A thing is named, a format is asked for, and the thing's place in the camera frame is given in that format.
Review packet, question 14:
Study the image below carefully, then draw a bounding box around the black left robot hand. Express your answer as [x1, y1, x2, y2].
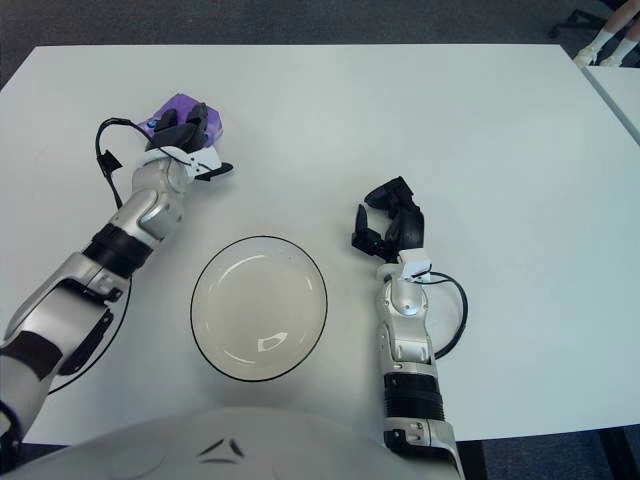
[144, 101, 235, 182]

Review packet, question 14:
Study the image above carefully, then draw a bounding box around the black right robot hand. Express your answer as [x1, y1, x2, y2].
[351, 175, 427, 264]

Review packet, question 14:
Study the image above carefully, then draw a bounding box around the purple tissue paper pack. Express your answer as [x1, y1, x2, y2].
[142, 92, 224, 151]

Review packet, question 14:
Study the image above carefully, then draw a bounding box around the white plate black rim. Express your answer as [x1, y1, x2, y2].
[190, 235, 329, 384]

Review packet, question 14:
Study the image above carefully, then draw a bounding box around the black table leg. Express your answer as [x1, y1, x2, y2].
[597, 427, 640, 480]
[464, 439, 489, 480]

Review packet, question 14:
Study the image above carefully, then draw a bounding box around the adjacent white table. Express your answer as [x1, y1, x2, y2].
[582, 64, 640, 149]

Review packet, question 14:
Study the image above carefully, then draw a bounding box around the black office chair base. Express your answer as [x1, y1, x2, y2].
[547, 7, 614, 39]

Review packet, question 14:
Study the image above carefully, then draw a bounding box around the person leg white sock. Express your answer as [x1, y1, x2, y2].
[573, 0, 636, 66]
[599, 29, 640, 68]

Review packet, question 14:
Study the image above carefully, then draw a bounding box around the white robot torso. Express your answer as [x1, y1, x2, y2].
[0, 407, 461, 480]

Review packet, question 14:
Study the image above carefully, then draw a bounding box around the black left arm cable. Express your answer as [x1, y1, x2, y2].
[47, 117, 196, 396]

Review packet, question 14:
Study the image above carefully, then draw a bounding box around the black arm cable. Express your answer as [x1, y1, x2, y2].
[427, 272, 470, 360]
[47, 117, 196, 396]

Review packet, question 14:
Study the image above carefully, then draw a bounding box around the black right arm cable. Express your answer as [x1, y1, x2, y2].
[427, 272, 470, 360]

